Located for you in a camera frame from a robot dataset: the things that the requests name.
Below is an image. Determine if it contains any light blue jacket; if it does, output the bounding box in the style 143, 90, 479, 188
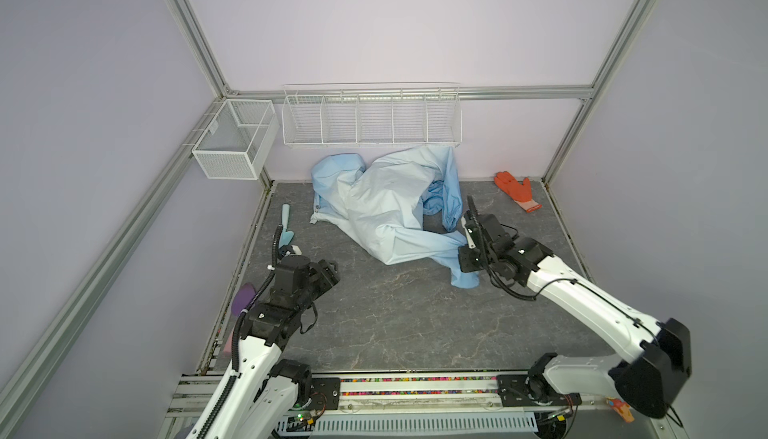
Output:
311, 145, 480, 289

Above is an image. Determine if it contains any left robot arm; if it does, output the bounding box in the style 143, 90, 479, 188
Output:
187, 255, 339, 438

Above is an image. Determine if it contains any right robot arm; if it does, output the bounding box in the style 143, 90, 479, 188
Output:
458, 202, 692, 419

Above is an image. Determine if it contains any mint green trowel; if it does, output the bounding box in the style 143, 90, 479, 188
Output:
278, 204, 295, 248

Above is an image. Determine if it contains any purple pink brush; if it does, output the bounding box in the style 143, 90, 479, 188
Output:
222, 282, 256, 355

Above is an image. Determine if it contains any orange red glove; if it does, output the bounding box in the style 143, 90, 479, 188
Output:
494, 171, 541, 213

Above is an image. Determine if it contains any green circuit board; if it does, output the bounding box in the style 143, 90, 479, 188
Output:
286, 415, 315, 432

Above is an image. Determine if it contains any white slotted vent strip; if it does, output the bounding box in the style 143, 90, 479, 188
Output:
269, 412, 539, 438

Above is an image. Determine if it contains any white mesh box basket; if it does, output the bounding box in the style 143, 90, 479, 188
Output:
192, 99, 279, 180

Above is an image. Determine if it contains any orange yellow toy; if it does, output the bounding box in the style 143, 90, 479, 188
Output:
605, 398, 635, 423

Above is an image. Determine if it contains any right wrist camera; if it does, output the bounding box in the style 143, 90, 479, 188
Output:
461, 217, 479, 250

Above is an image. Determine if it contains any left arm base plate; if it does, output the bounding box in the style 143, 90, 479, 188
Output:
291, 376, 341, 411

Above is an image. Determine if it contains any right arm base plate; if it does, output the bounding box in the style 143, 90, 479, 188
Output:
496, 373, 582, 407

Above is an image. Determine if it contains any white wire shelf basket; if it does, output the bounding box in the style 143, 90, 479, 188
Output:
282, 83, 463, 148

